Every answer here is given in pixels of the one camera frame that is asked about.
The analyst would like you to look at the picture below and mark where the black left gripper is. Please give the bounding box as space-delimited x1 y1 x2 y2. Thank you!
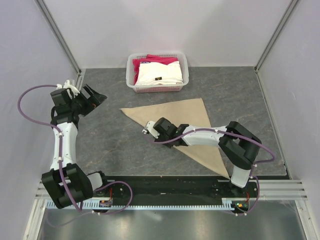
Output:
69 85 107 117

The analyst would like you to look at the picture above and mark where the beige cloth napkin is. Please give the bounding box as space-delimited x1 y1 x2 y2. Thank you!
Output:
118 97 230 180

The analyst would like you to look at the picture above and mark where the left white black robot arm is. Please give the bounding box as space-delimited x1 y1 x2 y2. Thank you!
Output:
41 80 110 209

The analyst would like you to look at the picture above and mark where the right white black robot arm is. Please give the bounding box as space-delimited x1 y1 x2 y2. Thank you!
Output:
146 117 262 197

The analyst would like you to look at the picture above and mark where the white plastic basket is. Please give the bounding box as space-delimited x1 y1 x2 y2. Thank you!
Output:
126 51 189 93

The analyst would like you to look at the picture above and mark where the white folded shirt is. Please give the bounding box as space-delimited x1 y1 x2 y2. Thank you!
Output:
135 61 183 86

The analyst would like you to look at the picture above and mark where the pink folded garment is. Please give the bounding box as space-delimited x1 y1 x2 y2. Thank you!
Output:
132 54 178 84

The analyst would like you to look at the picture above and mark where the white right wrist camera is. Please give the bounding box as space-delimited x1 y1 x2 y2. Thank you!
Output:
142 121 160 139

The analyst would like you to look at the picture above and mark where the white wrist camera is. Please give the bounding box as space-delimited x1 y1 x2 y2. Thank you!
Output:
56 79 80 98
142 121 160 139

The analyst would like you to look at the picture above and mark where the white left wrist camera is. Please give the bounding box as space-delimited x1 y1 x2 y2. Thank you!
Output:
56 79 80 98

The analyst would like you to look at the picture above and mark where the blue slotted cable duct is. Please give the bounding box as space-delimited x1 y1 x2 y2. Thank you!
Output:
46 198 238 210

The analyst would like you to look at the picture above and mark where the left aluminium frame post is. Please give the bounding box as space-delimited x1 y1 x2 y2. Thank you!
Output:
34 0 82 75

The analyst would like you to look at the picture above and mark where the aluminium frame post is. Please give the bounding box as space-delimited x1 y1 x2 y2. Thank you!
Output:
34 0 82 75
254 0 301 72

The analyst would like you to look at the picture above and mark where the right aluminium frame post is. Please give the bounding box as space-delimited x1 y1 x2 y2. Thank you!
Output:
254 0 301 72

